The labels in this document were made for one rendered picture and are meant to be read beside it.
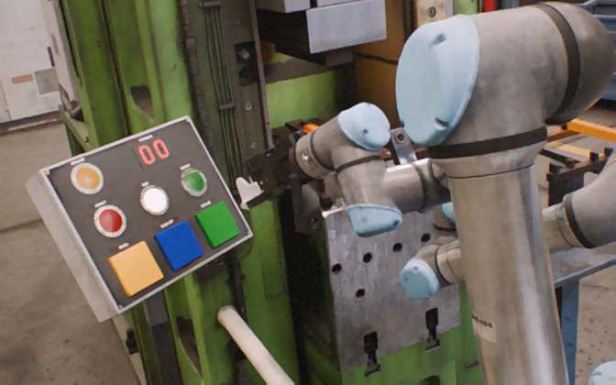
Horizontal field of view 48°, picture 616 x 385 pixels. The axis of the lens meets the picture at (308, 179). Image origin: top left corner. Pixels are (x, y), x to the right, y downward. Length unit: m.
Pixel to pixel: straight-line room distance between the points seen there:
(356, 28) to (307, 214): 0.56
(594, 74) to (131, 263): 0.83
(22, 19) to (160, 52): 5.16
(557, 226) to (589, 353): 1.57
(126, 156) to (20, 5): 5.41
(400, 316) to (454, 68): 1.25
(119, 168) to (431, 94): 0.77
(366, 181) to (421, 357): 0.99
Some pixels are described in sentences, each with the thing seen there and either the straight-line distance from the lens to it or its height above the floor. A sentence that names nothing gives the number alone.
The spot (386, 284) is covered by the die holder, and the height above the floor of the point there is 0.68.
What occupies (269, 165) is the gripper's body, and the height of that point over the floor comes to 1.17.
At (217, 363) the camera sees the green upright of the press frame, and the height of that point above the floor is 0.49.
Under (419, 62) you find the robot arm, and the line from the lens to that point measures 0.67.
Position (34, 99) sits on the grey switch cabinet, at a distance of 6.78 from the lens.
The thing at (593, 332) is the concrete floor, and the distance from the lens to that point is 2.84.
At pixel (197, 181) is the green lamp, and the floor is 1.09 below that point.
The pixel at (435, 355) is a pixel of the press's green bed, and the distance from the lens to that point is 1.97.
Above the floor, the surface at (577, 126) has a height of 0.97.
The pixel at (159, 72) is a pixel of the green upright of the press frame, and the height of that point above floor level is 1.26.
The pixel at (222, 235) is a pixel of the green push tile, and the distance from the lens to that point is 1.36.
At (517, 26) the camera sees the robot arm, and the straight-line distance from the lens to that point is 0.69.
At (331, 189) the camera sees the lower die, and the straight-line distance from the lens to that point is 1.64.
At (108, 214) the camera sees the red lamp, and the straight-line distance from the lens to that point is 1.26.
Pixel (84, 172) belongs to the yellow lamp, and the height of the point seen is 1.17.
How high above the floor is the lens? 1.55
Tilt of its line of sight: 21 degrees down
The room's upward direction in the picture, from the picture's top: 6 degrees counter-clockwise
